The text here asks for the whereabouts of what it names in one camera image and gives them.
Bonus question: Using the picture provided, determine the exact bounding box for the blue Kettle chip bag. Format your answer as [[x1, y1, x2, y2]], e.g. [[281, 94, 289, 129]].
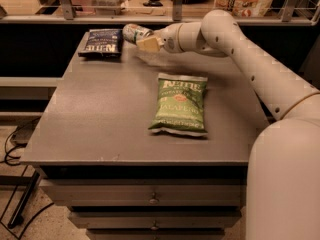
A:
[[78, 29, 123, 58]]

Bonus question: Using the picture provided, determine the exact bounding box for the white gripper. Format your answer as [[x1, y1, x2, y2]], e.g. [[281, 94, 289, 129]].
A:
[[136, 23, 183, 53]]

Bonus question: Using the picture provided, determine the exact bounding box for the black table leg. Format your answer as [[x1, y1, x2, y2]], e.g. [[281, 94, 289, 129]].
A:
[[7, 172, 40, 229]]

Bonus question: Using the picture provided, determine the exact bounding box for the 7up soda can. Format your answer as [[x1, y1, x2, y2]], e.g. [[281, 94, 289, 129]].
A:
[[122, 23, 154, 44]]

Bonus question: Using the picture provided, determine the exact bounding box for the green Kettle jalapeno chip bag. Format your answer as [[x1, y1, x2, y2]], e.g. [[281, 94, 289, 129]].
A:
[[149, 73, 208, 137]]

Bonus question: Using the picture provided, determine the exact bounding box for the black cables left floor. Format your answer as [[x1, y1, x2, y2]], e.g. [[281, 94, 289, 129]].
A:
[[0, 117, 54, 240]]

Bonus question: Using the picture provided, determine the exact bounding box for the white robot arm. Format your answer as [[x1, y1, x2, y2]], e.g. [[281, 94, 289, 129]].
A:
[[137, 10, 320, 240]]

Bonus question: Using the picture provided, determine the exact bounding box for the top drawer knob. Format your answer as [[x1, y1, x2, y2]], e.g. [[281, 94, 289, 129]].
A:
[[149, 193, 159, 205]]

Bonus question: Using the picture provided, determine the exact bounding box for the metal railing frame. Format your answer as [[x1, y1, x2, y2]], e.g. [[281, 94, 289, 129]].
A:
[[0, 0, 320, 26]]

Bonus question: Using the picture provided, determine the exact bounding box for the drawer knob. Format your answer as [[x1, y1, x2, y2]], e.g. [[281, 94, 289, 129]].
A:
[[150, 221, 159, 231], [149, 193, 159, 205]]

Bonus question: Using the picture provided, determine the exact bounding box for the grey drawer cabinet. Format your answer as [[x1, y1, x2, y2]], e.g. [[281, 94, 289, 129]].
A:
[[22, 45, 268, 240]]

